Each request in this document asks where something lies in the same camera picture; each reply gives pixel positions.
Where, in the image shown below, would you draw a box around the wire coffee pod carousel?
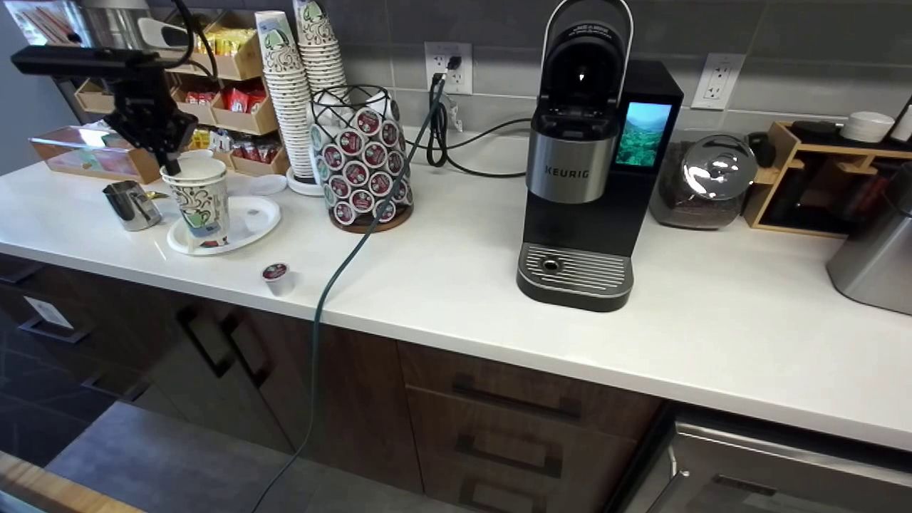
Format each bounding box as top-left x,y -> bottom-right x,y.
311,82 -> 415,233

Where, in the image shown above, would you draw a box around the wooden tray organizer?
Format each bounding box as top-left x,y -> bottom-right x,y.
744,119 -> 912,233

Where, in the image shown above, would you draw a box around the patterned paper cup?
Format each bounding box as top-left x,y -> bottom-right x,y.
165,157 -> 232,246

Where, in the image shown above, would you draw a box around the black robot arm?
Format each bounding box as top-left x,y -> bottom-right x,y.
11,46 -> 198,176

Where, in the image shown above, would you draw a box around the wooden tiered condiment organizer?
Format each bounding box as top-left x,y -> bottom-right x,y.
71,24 -> 282,179

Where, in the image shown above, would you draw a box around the round silver appliance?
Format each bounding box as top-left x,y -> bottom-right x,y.
651,133 -> 758,232

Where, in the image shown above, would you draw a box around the white oval plate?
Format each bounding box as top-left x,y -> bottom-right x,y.
165,196 -> 282,256

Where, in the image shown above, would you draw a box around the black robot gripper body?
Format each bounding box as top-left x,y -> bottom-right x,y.
107,72 -> 198,176

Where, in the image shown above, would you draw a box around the black coiled power cord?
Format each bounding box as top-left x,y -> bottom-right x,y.
425,53 -> 536,183

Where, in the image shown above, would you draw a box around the stainless steel container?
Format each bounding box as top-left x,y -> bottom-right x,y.
828,172 -> 912,313

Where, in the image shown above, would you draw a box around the wall power outlet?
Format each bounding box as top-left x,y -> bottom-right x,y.
425,43 -> 475,96

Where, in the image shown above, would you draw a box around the black drawer handle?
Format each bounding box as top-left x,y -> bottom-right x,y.
450,377 -> 583,423

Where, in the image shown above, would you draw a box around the stainless steel milk pitcher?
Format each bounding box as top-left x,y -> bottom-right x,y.
103,179 -> 162,232

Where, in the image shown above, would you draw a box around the white round lid object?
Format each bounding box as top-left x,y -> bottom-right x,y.
841,110 -> 893,146

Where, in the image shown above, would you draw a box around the tall stack of paper cups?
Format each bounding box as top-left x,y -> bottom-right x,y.
255,12 -> 322,196

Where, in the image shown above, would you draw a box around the black Keurig coffee maker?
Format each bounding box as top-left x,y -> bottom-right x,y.
516,0 -> 684,311

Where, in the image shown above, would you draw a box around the wooden Stash tea box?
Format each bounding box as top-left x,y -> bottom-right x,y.
31,123 -> 160,186

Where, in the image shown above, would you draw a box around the black cabinet handle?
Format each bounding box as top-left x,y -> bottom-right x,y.
224,313 -> 275,388
178,307 -> 234,378

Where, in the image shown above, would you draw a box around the single coffee pod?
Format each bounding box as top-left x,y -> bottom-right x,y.
264,262 -> 291,297

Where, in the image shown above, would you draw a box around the dark green power cable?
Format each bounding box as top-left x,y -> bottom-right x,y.
251,72 -> 450,513

